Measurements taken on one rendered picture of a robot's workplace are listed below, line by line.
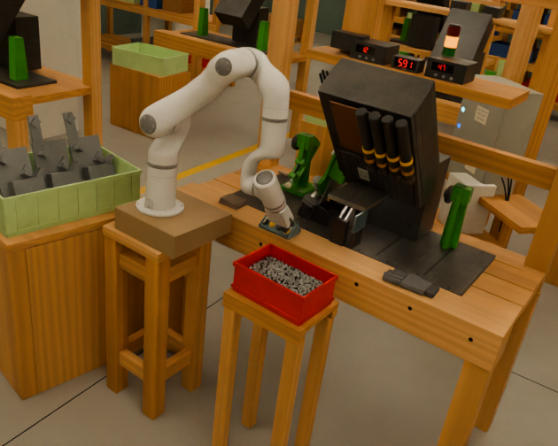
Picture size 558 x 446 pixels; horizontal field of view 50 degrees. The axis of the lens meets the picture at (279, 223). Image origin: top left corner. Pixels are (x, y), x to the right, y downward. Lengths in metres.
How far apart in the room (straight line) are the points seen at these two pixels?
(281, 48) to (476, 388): 1.72
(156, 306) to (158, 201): 0.42
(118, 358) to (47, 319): 0.35
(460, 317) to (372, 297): 0.33
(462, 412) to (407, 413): 0.77
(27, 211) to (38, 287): 0.33
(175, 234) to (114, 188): 0.55
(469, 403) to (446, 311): 0.35
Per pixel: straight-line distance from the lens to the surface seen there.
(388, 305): 2.20
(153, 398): 2.72
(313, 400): 2.45
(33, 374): 2.90
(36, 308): 2.71
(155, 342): 2.52
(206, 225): 2.32
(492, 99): 2.37
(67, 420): 2.84
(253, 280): 2.09
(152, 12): 8.36
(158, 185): 2.33
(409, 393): 3.15
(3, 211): 2.50
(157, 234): 2.27
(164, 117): 2.20
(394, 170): 2.10
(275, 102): 2.01
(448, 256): 2.48
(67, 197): 2.59
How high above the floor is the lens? 2.00
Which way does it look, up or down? 26 degrees down
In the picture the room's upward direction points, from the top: 7 degrees clockwise
